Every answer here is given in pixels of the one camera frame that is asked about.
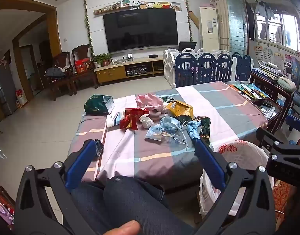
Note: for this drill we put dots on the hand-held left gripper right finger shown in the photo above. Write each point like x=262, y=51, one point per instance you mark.
x=210, y=162

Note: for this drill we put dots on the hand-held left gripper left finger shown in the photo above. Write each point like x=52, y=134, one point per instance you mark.
x=80, y=161

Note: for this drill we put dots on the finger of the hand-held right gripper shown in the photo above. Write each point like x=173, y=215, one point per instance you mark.
x=295, y=123
x=268, y=143

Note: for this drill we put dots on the small dark packet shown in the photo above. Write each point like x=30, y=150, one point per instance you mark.
x=99, y=148

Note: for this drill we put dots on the white plastic bin bag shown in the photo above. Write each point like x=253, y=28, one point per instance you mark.
x=243, y=156

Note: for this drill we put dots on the dark green packet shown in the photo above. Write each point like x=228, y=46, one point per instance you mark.
x=205, y=124

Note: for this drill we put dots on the white blue tube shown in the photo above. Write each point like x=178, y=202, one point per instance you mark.
x=114, y=120

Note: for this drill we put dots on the light blue face mask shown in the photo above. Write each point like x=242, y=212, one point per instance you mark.
x=172, y=122

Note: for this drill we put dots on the clear plastic bag blue print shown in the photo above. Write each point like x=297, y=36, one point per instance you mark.
x=159, y=134

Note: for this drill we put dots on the red snack packet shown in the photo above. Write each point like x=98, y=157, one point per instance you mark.
x=127, y=123

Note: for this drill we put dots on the yellow snack bag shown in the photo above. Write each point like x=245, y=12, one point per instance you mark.
x=179, y=109

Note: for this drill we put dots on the pink plastic packet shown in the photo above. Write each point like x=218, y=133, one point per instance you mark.
x=148, y=100

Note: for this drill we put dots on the person's left hand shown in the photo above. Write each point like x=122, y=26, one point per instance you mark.
x=126, y=227

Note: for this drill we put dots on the grey green cushion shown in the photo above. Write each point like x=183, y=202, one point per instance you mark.
x=287, y=84

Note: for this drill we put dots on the dark wooden side table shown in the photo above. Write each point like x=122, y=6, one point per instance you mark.
x=270, y=87

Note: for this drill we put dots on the blue backpack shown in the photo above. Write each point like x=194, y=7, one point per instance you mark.
x=296, y=71

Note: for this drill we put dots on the row of picture books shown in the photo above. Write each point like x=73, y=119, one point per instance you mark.
x=250, y=91

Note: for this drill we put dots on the plaid tablecloth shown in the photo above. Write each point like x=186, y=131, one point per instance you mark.
x=225, y=107

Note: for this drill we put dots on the dark green tissue box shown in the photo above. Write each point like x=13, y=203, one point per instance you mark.
x=97, y=105

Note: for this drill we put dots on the stack of books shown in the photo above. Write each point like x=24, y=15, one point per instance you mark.
x=267, y=69

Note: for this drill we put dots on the person's blue jeans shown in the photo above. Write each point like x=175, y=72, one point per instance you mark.
x=130, y=200

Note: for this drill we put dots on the red white bag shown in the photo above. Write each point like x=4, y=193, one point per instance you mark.
x=21, y=98

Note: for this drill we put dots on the black bag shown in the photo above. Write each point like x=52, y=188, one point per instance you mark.
x=54, y=72

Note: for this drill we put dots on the wooden television cabinet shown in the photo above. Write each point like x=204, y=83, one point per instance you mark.
x=110, y=73

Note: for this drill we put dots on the white navy playpen fence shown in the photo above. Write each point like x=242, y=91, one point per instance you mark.
x=206, y=68

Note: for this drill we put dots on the red gift box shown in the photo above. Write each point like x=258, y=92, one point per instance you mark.
x=82, y=66

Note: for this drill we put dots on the window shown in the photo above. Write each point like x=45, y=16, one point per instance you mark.
x=277, y=27

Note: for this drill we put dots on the dark wooden armchair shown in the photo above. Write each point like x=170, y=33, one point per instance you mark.
x=81, y=51
x=63, y=58

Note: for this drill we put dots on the potted green plant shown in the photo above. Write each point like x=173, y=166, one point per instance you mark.
x=102, y=59

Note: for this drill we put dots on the grey refrigerator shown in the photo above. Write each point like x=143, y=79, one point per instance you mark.
x=3, y=90

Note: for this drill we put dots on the black audio receiver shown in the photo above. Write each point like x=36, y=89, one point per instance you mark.
x=136, y=70

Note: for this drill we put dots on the small white gadget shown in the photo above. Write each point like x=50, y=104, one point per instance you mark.
x=130, y=57

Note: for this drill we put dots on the hanging clothes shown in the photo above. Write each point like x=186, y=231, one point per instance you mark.
x=263, y=9

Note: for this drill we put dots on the black monitor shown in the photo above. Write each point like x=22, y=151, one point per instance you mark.
x=187, y=46

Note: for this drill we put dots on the beige curtain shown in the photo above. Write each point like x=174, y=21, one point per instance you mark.
x=221, y=17

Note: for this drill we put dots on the standing air conditioner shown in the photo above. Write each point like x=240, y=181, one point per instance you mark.
x=208, y=27

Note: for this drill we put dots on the ivy garland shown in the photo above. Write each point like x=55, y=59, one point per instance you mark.
x=87, y=24
x=187, y=12

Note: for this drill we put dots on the black television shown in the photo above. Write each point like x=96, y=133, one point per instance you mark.
x=140, y=30

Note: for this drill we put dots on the red plush toy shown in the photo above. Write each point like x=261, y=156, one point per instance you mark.
x=166, y=5

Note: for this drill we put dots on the cartoon picture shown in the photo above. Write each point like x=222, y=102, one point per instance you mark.
x=125, y=2

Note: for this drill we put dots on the yellow plush toy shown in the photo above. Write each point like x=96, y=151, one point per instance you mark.
x=157, y=5

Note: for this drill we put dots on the panda plush toy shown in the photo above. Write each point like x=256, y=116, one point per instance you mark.
x=135, y=5

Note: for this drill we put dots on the brown white plush toy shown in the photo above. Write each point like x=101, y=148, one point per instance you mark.
x=143, y=5

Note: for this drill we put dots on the wall chart poster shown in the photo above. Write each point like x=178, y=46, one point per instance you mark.
x=278, y=58
x=257, y=52
x=267, y=55

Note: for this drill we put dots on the wooden wall shelf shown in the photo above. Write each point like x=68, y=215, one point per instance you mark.
x=108, y=10

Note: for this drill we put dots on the small picture frame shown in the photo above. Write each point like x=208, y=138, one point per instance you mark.
x=176, y=6

